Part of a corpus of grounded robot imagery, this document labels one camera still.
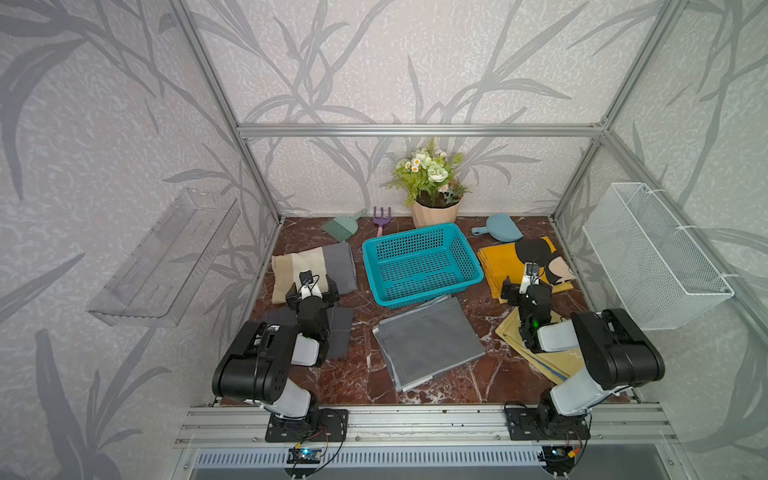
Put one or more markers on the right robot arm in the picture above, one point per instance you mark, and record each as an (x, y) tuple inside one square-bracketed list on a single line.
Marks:
[(617, 354)]

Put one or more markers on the clear acrylic wall shelf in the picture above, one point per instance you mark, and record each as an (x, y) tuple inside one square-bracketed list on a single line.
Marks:
[(155, 286)]

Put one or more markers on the left controller board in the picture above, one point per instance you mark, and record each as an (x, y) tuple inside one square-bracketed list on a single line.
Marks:
[(303, 455)]

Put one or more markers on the pale yellow pillowcase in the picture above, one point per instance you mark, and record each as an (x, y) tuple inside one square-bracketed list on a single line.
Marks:
[(557, 367)]

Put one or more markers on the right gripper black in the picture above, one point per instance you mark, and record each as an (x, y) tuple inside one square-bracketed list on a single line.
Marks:
[(515, 289)]

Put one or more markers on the green toy dustpan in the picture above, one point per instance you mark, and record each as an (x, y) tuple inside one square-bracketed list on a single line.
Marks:
[(343, 227)]

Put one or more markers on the right controller board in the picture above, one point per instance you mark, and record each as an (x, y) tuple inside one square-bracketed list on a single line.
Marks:
[(555, 454)]

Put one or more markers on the blue toy scoop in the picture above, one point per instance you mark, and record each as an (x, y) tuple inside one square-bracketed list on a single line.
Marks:
[(501, 227)]

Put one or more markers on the purple toy rake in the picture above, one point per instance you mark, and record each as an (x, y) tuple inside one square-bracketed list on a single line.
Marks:
[(382, 217)]

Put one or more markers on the beige and grey pillowcase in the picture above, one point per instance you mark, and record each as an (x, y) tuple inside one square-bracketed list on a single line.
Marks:
[(335, 260)]

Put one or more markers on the dark grey checked pillowcase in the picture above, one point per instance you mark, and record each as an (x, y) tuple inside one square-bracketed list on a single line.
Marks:
[(340, 323)]

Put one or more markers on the potted artificial flower plant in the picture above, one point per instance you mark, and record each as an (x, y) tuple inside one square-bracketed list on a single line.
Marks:
[(429, 178)]

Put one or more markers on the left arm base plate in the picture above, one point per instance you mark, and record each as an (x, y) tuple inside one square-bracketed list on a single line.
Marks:
[(320, 425)]

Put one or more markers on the orange cartoon pillowcase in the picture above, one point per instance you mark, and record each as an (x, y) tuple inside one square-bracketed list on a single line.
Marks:
[(507, 261)]

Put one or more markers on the teal plastic basket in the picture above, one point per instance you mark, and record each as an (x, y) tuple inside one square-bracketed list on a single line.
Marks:
[(419, 265)]

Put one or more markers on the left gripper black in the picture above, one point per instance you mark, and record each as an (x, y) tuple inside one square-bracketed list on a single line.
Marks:
[(330, 295)]

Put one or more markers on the aluminium front rail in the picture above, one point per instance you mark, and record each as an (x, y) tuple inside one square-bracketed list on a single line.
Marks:
[(424, 425)]

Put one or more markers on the plain grey pillowcase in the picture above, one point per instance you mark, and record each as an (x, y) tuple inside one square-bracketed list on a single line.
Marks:
[(427, 341)]

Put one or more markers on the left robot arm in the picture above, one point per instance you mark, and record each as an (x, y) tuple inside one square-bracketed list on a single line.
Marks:
[(256, 365)]

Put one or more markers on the aluminium cage frame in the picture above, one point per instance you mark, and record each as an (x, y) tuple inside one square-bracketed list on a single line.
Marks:
[(744, 302)]

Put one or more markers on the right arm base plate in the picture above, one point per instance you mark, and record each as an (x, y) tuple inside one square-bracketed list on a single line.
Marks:
[(544, 423)]

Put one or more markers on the white wire wall basket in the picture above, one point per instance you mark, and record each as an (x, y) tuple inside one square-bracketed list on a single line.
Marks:
[(659, 272)]

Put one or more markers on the controller board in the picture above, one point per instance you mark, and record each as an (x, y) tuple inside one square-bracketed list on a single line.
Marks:
[(303, 455), (555, 454)]

